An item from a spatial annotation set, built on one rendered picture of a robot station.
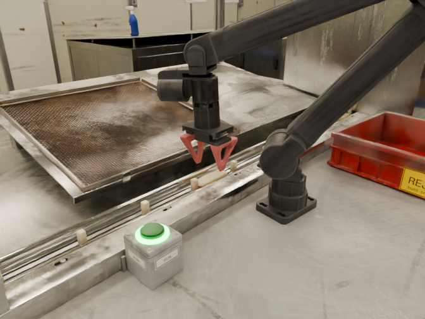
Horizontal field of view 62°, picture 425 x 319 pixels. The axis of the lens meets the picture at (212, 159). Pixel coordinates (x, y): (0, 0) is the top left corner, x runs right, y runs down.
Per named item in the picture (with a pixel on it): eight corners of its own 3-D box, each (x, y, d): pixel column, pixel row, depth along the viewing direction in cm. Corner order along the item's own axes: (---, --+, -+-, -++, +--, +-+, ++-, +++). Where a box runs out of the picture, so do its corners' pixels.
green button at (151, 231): (150, 247, 55) (149, 239, 55) (135, 237, 58) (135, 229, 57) (169, 237, 58) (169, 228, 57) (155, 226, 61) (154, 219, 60)
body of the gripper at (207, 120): (214, 142, 73) (212, 107, 70) (181, 133, 79) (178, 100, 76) (234, 133, 77) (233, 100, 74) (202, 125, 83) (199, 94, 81)
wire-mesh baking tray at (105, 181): (84, 193, 72) (83, 187, 71) (-7, 107, 100) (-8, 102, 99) (240, 133, 105) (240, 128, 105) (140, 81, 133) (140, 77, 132)
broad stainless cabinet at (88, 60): (142, 172, 283) (130, 38, 241) (79, 140, 349) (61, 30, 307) (278, 119, 410) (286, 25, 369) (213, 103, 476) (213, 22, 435)
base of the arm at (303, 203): (284, 225, 73) (318, 206, 80) (287, 191, 70) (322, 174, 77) (253, 209, 79) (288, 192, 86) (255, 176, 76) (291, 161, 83)
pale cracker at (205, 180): (202, 188, 81) (202, 184, 81) (191, 183, 84) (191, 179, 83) (231, 175, 88) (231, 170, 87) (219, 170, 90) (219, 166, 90)
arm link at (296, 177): (299, 189, 73) (301, 178, 78) (304, 143, 69) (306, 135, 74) (255, 183, 76) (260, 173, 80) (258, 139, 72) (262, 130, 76)
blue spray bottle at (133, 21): (140, 35, 290) (137, 5, 281) (135, 36, 284) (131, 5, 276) (131, 35, 293) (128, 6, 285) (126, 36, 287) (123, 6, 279)
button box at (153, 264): (150, 310, 57) (145, 256, 53) (123, 285, 62) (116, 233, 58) (188, 283, 63) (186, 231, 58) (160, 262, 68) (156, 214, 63)
